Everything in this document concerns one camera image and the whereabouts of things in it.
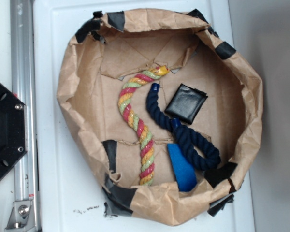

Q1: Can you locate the aluminium extrusion rail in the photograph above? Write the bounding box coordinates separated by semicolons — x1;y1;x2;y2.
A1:
10;0;39;201

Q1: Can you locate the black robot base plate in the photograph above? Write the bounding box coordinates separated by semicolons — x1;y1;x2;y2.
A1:
0;83;26;181

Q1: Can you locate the multicolour twisted rope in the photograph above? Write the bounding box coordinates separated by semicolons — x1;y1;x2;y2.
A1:
117;66;171;187

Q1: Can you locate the blue sponge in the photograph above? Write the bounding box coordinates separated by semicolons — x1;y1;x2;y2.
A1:
167;144;197;192

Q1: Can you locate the metal corner bracket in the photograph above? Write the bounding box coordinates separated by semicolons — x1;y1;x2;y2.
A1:
4;200;38;232

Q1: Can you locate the black tape-wrapped block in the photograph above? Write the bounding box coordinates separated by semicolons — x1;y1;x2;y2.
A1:
165;84;208;125

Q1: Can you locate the brown paper bag bin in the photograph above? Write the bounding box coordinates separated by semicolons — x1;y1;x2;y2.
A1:
57;9;263;226

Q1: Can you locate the dark blue rope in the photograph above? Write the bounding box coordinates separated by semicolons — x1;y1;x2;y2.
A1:
145;83;221;171

